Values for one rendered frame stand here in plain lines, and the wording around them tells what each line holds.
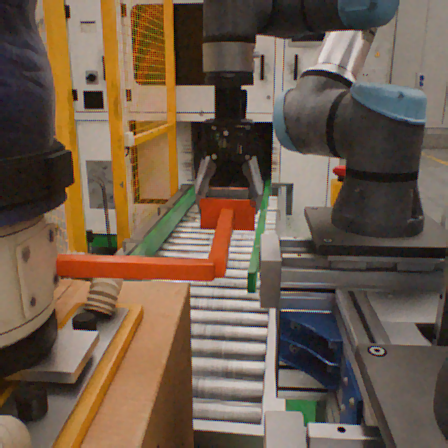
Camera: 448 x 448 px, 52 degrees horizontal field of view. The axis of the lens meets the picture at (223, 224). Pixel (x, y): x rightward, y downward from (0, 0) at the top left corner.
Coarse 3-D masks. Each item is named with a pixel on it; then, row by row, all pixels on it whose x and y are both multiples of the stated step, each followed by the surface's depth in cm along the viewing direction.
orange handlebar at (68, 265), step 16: (224, 208) 70; (224, 224) 63; (224, 240) 56; (64, 256) 51; (80, 256) 51; (96, 256) 51; (112, 256) 51; (128, 256) 51; (208, 256) 52; (224, 256) 52; (64, 272) 50; (80, 272) 50; (96, 272) 50; (112, 272) 50; (128, 272) 50; (144, 272) 50; (160, 272) 50; (176, 272) 50; (192, 272) 49; (208, 272) 49; (224, 272) 51
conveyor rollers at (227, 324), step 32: (192, 224) 246; (256, 224) 250; (160, 256) 204; (192, 256) 202; (192, 288) 168; (224, 288) 168; (256, 288) 173; (192, 320) 150; (224, 320) 149; (256, 320) 147; (192, 352) 132; (224, 352) 131; (256, 352) 130; (224, 384) 115; (256, 384) 115; (224, 416) 105; (256, 416) 105
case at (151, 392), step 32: (64, 288) 76; (128, 288) 76; (160, 288) 76; (160, 320) 66; (128, 352) 58; (160, 352) 58; (0, 384) 52; (128, 384) 52; (160, 384) 53; (192, 384) 84; (96, 416) 47; (128, 416) 47; (160, 416) 53; (192, 416) 85
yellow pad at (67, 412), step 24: (72, 312) 64; (120, 312) 63; (120, 336) 58; (96, 360) 52; (120, 360) 55; (24, 384) 48; (48, 384) 48; (72, 384) 48; (96, 384) 49; (0, 408) 44; (24, 408) 42; (48, 408) 44; (72, 408) 44; (96, 408) 47; (48, 432) 41; (72, 432) 42
